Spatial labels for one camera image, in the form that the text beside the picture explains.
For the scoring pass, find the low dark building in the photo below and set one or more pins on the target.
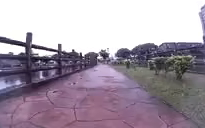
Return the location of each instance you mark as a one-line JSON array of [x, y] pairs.
[[178, 46]]

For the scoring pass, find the row of trees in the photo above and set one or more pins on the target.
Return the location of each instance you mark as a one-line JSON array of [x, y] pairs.
[[140, 50]]

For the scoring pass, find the red stone paved path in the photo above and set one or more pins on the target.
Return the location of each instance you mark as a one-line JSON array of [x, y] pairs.
[[96, 100]]

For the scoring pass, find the grass strip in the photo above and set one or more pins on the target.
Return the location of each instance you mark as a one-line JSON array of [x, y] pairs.
[[176, 88]]

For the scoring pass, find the dark wooden rail fence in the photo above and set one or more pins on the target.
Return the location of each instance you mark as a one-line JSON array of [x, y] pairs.
[[28, 63]]

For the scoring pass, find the row of small bushes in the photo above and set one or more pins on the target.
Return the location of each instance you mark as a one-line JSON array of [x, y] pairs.
[[176, 65]]

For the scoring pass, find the water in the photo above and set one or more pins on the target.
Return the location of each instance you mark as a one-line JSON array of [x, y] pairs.
[[3, 81]]

